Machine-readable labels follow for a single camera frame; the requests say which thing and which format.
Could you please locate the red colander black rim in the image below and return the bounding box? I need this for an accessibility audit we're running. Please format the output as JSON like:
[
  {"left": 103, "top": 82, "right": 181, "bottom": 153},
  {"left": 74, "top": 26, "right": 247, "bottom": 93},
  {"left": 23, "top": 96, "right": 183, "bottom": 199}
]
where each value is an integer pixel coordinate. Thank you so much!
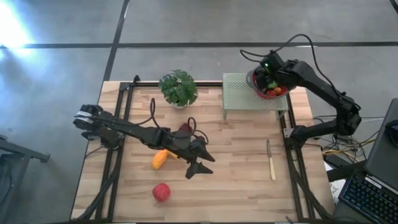
[{"left": 245, "top": 63, "right": 298, "bottom": 101}]

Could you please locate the knife with pale handle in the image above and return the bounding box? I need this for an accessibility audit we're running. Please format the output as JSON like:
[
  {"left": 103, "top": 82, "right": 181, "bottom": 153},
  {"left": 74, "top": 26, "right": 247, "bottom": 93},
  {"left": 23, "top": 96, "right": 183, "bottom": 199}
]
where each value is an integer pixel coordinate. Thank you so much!
[{"left": 266, "top": 139, "right": 277, "bottom": 181}]

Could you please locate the big red apple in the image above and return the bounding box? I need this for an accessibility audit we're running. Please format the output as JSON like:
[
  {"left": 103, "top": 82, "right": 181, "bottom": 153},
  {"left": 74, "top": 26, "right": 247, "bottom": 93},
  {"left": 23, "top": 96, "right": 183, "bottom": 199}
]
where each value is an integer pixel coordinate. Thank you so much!
[{"left": 152, "top": 182, "right": 172, "bottom": 203}]

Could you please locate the green plant white pot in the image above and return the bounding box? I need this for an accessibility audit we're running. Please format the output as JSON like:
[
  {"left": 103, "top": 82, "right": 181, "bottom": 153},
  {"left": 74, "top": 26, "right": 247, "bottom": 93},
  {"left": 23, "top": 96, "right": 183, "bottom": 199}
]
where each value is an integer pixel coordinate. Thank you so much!
[{"left": 158, "top": 68, "right": 199, "bottom": 110}]

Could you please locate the black aluminium frame rail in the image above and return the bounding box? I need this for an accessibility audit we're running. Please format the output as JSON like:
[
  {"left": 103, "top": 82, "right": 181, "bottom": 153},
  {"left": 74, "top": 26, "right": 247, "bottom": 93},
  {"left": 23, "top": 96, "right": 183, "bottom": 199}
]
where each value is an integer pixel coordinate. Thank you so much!
[
  {"left": 124, "top": 80, "right": 223, "bottom": 88},
  {"left": 107, "top": 83, "right": 135, "bottom": 220},
  {"left": 278, "top": 93, "right": 312, "bottom": 220},
  {"left": 93, "top": 82, "right": 130, "bottom": 220}
]

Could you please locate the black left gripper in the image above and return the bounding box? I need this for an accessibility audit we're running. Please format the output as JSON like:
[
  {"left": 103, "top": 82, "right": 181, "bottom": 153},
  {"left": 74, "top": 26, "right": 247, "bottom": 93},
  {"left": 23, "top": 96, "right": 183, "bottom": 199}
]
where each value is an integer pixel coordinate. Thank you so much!
[{"left": 185, "top": 136, "right": 216, "bottom": 180}]

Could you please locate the yellow orange mango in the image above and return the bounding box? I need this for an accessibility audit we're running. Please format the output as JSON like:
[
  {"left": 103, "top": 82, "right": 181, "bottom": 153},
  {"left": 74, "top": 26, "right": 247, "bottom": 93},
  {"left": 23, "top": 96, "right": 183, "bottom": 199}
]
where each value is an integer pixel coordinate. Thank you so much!
[{"left": 151, "top": 149, "right": 169, "bottom": 170}]

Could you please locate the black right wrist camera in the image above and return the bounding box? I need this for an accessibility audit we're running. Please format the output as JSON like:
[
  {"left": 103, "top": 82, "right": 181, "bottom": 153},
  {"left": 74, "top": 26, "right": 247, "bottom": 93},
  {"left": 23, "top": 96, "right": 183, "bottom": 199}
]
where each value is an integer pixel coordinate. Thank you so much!
[{"left": 259, "top": 51, "right": 284, "bottom": 77}]

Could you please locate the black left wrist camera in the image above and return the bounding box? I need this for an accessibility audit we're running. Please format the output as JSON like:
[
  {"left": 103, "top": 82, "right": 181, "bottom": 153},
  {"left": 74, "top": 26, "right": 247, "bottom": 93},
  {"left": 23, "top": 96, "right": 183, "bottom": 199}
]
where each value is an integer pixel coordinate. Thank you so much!
[{"left": 170, "top": 132, "right": 195, "bottom": 152}]

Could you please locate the black left camera cable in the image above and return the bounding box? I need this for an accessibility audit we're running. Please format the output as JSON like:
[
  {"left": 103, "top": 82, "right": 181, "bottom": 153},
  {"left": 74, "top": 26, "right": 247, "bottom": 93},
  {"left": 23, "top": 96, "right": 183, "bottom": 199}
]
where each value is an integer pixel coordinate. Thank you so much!
[{"left": 123, "top": 98, "right": 210, "bottom": 146}]

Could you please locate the black right camera cable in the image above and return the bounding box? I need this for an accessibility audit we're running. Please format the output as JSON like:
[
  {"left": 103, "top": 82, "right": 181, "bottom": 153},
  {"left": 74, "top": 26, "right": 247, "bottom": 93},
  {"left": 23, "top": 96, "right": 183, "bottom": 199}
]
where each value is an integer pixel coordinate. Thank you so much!
[{"left": 241, "top": 33, "right": 343, "bottom": 94}]

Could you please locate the grey metal side table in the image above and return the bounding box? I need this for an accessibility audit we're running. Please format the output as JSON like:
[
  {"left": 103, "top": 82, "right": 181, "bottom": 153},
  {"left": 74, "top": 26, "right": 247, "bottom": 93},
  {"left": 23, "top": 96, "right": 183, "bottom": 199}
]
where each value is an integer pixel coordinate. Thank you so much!
[{"left": 0, "top": 134, "right": 51, "bottom": 224}]

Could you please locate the black camera cable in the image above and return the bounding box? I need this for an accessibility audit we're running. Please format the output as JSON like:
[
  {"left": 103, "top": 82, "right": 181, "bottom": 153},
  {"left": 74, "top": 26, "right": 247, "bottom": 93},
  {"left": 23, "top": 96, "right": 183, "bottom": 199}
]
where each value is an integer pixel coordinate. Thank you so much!
[
  {"left": 241, "top": 33, "right": 343, "bottom": 94},
  {"left": 123, "top": 98, "right": 210, "bottom": 146}
]

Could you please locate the dark grey laptop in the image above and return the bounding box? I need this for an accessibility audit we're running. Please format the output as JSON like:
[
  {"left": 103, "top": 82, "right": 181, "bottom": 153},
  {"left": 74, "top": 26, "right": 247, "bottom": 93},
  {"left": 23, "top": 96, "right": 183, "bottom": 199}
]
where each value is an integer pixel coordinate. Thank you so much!
[{"left": 331, "top": 98, "right": 398, "bottom": 224}]

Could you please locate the yellow cable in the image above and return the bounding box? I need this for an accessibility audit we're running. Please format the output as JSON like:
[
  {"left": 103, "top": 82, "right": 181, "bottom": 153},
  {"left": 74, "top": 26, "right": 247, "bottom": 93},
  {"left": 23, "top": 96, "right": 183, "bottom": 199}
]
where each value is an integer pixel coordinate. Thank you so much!
[{"left": 322, "top": 138, "right": 379, "bottom": 156}]

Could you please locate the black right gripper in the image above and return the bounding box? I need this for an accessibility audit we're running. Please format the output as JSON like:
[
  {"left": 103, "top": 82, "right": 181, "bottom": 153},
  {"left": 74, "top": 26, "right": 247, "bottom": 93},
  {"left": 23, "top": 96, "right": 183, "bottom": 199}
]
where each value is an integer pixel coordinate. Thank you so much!
[{"left": 255, "top": 69, "right": 297, "bottom": 92}]

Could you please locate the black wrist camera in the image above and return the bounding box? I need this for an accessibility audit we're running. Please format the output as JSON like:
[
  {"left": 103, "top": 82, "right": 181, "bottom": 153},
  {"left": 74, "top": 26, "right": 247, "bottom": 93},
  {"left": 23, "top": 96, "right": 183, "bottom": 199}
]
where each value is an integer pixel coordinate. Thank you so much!
[
  {"left": 259, "top": 51, "right": 284, "bottom": 77},
  {"left": 170, "top": 132, "right": 195, "bottom": 152}
]

